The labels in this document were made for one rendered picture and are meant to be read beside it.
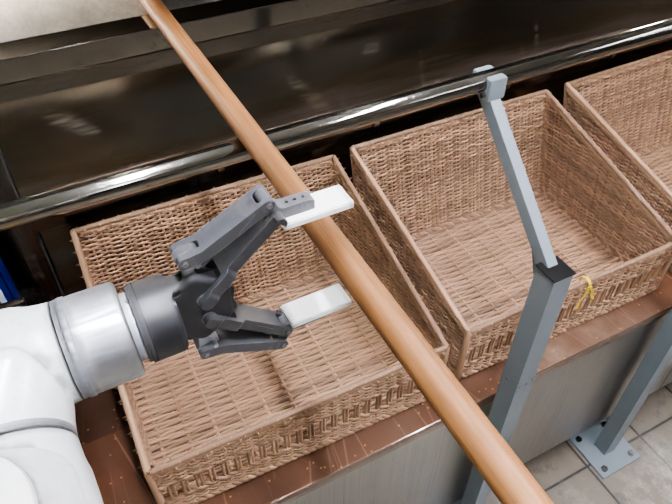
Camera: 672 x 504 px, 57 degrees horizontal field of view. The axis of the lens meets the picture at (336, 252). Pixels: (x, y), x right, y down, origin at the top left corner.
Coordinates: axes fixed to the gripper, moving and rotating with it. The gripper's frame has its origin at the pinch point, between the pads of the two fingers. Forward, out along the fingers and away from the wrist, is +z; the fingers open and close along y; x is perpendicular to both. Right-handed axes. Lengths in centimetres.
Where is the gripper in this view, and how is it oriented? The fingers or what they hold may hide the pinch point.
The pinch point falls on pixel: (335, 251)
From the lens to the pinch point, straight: 62.0
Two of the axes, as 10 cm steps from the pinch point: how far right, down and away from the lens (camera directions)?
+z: 8.9, -3.2, 3.3
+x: 4.6, 6.2, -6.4
